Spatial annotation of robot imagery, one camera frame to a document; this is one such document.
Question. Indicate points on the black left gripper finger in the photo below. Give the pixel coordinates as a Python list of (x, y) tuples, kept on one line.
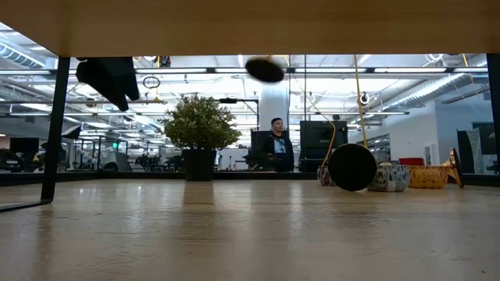
[(121, 91), (84, 72)]

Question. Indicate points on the green potted plant black pot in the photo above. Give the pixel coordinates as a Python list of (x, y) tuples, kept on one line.
[(199, 125)]

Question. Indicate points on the red container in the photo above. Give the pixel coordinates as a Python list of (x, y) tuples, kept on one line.
[(411, 161)]

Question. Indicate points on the yellow woven basket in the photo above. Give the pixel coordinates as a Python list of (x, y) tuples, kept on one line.
[(427, 177)]

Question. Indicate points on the black ceiling device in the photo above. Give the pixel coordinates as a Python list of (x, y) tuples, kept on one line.
[(165, 61)]

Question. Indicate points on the wooden shelf riser black legs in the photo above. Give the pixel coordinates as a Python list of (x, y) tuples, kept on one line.
[(250, 27)]

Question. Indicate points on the gold candlestick holder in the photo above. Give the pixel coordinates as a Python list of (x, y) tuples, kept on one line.
[(454, 166), (265, 71), (351, 168)]

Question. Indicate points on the black aluminium rig frame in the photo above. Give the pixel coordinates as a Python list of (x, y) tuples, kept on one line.
[(117, 177)]

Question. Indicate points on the black white photo softbox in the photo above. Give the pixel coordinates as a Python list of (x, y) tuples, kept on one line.
[(74, 132)]

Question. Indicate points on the candle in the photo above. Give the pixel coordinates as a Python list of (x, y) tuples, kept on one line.
[(323, 176), (392, 178)]

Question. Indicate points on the silver air duct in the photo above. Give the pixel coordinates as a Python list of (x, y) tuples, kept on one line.
[(19, 56), (426, 91)]

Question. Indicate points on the dark room divider panel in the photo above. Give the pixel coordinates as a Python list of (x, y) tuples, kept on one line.
[(465, 152)]

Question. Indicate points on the black display screen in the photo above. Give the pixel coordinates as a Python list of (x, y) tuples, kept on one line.
[(318, 134)]

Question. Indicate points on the grey tent cover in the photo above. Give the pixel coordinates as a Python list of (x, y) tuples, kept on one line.
[(117, 162)]

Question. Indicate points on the long ceiling light strip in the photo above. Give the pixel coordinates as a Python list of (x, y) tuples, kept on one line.
[(176, 70)]

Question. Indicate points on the small black monitor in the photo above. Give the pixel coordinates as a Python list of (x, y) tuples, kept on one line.
[(24, 145)]

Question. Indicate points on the black boom stand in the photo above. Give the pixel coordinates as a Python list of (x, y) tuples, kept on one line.
[(228, 100)]

